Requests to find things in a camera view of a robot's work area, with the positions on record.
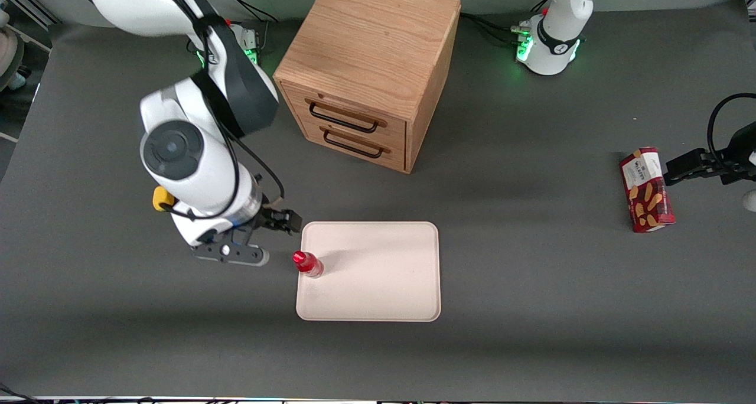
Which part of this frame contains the wooden drawer front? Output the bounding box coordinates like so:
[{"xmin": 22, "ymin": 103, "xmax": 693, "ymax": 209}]
[
  {"xmin": 281, "ymin": 83, "xmax": 408, "ymax": 152},
  {"xmin": 298, "ymin": 119, "xmax": 408, "ymax": 172}
]

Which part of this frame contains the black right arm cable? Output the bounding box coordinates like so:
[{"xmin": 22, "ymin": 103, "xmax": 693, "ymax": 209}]
[{"xmin": 155, "ymin": 0, "xmax": 286, "ymax": 221}]

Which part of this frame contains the black right base cable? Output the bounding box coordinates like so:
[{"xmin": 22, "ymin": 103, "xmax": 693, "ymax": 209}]
[{"xmin": 224, "ymin": 0, "xmax": 283, "ymax": 25}]

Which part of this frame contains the black metal drawer handle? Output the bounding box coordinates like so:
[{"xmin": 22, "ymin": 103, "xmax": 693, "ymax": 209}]
[
  {"xmin": 308, "ymin": 101, "xmax": 380, "ymax": 135},
  {"xmin": 322, "ymin": 129, "xmax": 384, "ymax": 159}
]

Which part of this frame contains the black left base cable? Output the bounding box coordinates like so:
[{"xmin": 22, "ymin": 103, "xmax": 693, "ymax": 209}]
[{"xmin": 460, "ymin": 11, "xmax": 532, "ymax": 45}]

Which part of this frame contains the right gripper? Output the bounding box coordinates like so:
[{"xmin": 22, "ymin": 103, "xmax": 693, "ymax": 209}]
[{"xmin": 170, "ymin": 205, "xmax": 304, "ymax": 247}]

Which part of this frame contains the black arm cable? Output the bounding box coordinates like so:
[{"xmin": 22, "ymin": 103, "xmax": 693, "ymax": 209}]
[
  {"xmin": 706, "ymin": 93, "xmax": 756, "ymax": 164},
  {"xmin": 155, "ymin": 0, "xmax": 286, "ymax": 221}
]

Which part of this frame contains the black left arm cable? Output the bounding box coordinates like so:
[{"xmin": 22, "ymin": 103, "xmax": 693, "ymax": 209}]
[{"xmin": 706, "ymin": 93, "xmax": 756, "ymax": 164}]

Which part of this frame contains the beige plastic tray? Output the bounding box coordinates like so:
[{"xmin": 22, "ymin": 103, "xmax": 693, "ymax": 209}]
[{"xmin": 295, "ymin": 221, "xmax": 442, "ymax": 322}]

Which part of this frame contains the beige round object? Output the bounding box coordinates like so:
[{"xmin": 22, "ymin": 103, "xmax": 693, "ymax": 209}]
[{"xmin": 0, "ymin": 26, "xmax": 25, "ymax": 93}]

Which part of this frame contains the black base cable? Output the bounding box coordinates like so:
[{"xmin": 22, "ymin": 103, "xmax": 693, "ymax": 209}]
[
  {"xmin": 460, "ymin": 11, "xmax": 532, "ymax": 45},
  {"xmin": 224, "ymin": 0, "xmax": 283, "ymax": 25}
]

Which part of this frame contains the wooden drawer cabinet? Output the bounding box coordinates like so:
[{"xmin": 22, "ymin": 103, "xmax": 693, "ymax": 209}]
[{"xmin": 273, "ymin": 0, "xmax": 462, "ymax": 174}]

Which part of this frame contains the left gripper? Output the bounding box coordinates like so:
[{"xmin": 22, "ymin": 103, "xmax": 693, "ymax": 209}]
[{"xmin": 664, "ymin": 122, "xmax": 756, "ymax": 187}]

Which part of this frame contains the yellow lemon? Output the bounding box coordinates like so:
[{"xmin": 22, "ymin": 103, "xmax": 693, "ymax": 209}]
[{"xmin": 152, "ymin": 185, "xmax": 177, "ymax": 213}]

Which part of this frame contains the red biscuit box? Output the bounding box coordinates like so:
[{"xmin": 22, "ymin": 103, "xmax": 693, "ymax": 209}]
[{"xmin": 619, "ymin": 146, "xmax": 676, "ymax": 233}]

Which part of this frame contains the red coke bottle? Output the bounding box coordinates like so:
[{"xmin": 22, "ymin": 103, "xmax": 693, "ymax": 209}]
[{"xmin": 292, "ymin": 250, "xmax": 325, "ymax": 279}]

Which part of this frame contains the aluminium frame rail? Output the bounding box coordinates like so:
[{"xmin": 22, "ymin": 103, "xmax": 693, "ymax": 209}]
[{"xmin": 0, "ymin": 0, "xmax": 61, "ymax": 28}]

